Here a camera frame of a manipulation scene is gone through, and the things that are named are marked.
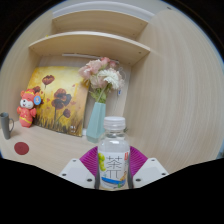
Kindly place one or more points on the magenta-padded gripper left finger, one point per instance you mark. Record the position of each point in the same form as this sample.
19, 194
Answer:
76, 173

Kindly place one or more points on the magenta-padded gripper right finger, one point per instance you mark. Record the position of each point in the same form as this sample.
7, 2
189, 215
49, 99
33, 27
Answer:
149, 172

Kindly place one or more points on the clear plastic drink bottle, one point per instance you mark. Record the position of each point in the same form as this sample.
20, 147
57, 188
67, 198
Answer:
113, 156

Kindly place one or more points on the pale teal faceted vase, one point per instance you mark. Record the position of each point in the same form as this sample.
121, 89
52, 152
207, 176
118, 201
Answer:
96, 123

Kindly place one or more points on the flat round red coaster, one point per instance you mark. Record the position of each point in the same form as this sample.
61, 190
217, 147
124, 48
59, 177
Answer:
21, 148

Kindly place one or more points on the yellow poppy flower painting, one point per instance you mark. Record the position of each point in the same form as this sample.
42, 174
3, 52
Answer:
61, 100

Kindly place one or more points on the red plush tiger toy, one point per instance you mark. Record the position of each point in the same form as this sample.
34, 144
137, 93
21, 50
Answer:
26, 110

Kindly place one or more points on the grey ceramic mug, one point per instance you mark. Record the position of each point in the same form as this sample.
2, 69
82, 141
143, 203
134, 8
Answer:
5, 126

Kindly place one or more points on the pink and white flower bouquet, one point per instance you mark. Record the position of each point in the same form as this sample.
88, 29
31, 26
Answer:
101, 75

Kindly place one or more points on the white light bar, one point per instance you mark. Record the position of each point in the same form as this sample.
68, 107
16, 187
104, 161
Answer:
83, 56

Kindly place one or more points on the wooden shelf unit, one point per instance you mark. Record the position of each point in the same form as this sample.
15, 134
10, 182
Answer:
90, 43

